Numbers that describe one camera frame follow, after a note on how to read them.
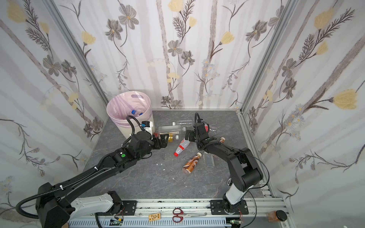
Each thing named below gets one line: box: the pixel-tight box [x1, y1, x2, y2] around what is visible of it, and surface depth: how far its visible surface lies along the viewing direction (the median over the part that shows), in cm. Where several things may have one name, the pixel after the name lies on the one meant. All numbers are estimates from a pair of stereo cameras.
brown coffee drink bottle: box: [182, 152, 202, 175], surface depth 88 cm
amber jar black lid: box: [266, 209, 288, 223], surface depth 66 cm
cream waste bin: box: [106, 90, 154, 139], surface depth 95 cm
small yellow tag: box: [148, 212, 162, 222], surface depth 72 cm
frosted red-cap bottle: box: [173, 138, 191, 158], surface depth 96 cm
